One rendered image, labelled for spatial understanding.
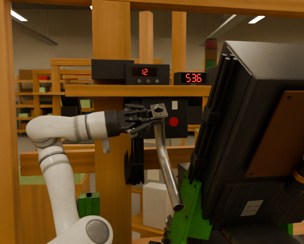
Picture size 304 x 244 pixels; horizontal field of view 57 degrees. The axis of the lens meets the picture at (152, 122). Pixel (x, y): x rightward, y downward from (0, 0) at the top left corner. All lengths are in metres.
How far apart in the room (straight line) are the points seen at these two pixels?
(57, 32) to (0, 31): 10.29
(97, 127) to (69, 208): 0.21
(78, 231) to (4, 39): 0.75
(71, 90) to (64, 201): 0.39
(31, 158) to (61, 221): 0.55
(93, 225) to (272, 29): 11.72
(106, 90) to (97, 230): 0.49
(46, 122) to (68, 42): 10.51
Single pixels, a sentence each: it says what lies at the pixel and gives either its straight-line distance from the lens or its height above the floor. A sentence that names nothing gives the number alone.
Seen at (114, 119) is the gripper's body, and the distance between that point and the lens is 0.75.
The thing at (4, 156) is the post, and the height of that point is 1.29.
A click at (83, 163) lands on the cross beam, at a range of 1.20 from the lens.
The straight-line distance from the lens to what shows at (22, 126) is 11.04.
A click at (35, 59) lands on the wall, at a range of 11.52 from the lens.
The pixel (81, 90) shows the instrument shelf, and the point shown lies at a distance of 0.96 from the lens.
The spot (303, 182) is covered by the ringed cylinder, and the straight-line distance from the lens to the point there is 0.75.
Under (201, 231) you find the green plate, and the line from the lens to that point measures 0.86.
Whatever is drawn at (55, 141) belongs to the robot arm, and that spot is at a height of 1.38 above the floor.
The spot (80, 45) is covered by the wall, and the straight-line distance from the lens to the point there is 11.15.
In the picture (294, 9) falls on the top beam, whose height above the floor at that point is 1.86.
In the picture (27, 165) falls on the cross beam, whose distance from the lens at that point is 1.23.
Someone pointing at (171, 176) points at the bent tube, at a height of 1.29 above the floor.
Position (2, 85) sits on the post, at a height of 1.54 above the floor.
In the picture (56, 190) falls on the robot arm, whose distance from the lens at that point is 0.71.
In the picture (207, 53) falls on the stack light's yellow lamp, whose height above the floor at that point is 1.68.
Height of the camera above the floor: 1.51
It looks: 6 degrees down
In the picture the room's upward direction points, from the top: straight up
